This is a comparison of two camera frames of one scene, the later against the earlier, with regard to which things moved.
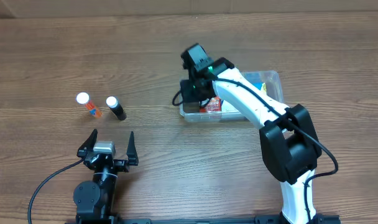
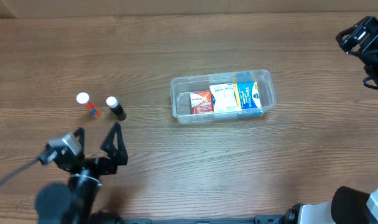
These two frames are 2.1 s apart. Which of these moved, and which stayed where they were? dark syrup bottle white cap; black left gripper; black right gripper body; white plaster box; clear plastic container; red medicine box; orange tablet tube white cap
Moved: red medicine box; black left gripper; white plaster box; clear plastic container; black right gripper body
Stayed: orange tablet tube white cap; dark syrup bottle white cap
